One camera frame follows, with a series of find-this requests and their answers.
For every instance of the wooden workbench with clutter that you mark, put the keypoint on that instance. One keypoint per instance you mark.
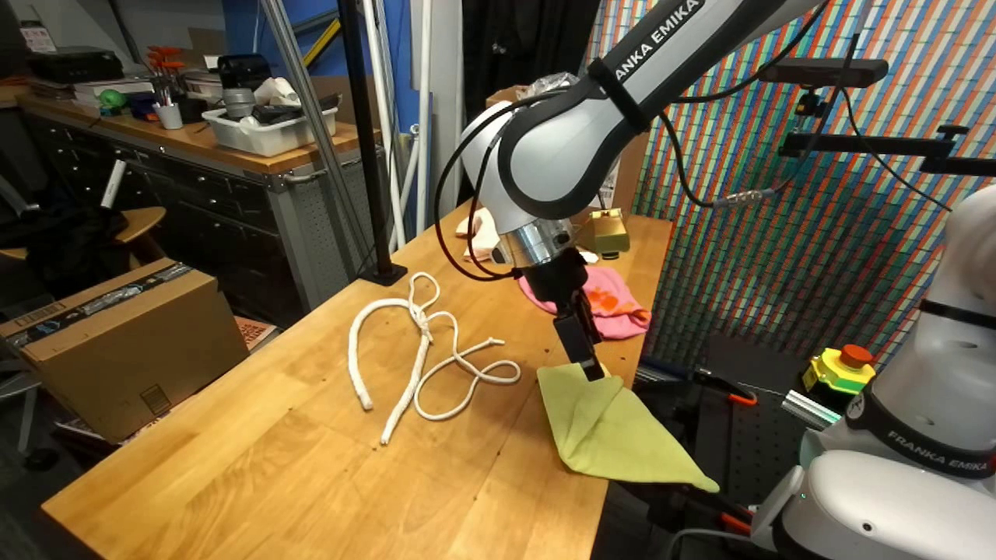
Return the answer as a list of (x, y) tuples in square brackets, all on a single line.
[(276, 232)]

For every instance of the wrist camera gold block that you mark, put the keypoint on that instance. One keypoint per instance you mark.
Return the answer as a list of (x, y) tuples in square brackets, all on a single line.
[(601, 232)]

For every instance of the black fabric bag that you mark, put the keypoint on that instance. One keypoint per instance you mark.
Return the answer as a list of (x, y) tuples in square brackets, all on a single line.
[(69, 248)]

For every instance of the pink cloth orange print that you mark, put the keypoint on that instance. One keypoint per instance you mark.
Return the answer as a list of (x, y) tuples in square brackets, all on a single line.
[(610, 302)]

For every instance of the black vertical pole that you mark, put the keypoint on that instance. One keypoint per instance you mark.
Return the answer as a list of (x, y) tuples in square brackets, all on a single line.
[(383, 268)]

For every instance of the yellow-green cloth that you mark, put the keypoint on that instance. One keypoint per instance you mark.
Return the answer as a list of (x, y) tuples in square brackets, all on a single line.
[(610, 431)]

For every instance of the white plastic tray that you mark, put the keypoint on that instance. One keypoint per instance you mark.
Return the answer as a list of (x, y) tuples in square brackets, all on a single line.
[(260, 137)]

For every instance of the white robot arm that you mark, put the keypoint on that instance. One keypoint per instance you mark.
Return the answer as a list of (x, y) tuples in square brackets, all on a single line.
[(906, 472)]

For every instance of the red emergency stop button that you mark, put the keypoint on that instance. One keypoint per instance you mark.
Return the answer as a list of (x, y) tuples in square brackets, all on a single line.
[(848, 368)]

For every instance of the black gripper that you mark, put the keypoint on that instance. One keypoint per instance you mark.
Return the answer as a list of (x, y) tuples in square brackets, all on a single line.
[(562, 284)]

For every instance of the black camera on boom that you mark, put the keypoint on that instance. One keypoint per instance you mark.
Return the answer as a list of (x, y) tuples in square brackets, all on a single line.
[(937, 156)]

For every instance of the brown cardboard box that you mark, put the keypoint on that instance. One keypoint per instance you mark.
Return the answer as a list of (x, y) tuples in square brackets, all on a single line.
[(130, 349)]

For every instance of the wooden stool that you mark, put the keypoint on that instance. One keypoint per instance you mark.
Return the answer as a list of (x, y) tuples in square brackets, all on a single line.
[(138, 232)]

